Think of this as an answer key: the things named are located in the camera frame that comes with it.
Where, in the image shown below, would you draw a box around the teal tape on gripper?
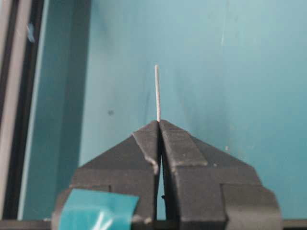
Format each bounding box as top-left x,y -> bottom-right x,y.
59,189 -> 139,230

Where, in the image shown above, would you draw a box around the black aluminium extrusion rail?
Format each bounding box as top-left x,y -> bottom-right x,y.
0,0 -> 45,219

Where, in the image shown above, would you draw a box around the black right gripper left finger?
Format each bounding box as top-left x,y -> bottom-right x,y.
51,121 -> 159,230

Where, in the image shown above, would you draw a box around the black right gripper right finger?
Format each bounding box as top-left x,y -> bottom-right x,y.
160,120 -> 282,230

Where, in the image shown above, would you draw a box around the thin grey steel wire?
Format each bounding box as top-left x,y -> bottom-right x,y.
154,65 -> 162,122

